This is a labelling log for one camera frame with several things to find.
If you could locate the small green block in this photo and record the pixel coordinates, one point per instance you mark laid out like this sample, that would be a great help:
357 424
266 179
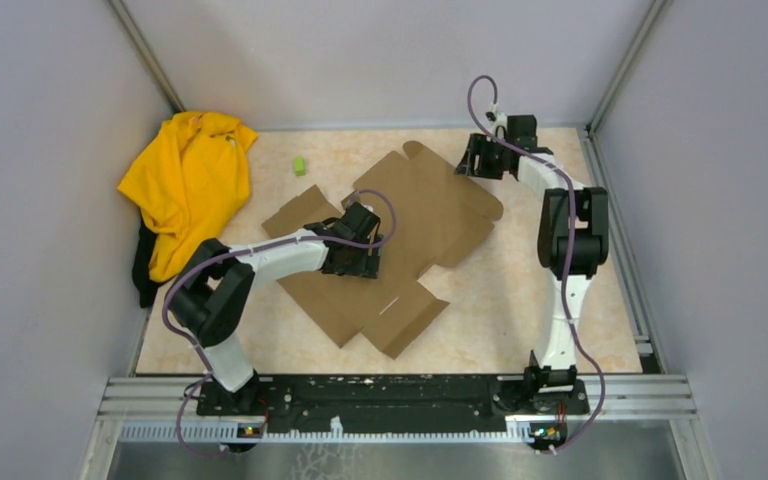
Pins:
299 166

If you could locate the yellow jacket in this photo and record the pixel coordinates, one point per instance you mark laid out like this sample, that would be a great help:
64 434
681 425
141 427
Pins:
190 180

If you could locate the black cloth under jacket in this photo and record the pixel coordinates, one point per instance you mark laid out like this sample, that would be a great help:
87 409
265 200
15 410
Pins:
140 273

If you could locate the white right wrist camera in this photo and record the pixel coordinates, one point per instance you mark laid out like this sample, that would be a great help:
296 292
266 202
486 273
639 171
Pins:
498 122

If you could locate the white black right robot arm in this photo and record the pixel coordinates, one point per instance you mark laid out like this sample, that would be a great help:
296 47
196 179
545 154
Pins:
572 241

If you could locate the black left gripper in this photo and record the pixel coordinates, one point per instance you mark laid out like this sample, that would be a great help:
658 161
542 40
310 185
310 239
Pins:
365 266

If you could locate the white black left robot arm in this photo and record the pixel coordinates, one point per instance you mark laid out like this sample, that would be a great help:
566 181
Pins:
206 302

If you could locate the aluminium corner post left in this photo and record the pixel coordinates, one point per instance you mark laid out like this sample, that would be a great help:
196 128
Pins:
145 53

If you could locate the aluminium front frame rail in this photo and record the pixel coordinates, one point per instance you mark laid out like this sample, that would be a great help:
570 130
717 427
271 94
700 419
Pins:
164 408

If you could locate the brown cardboard box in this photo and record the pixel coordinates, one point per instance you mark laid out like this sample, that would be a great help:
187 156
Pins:
437 218

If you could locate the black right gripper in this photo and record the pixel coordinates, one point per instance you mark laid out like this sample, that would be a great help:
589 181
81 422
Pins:
478 144

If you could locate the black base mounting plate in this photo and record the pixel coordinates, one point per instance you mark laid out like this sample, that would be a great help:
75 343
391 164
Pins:
389 404

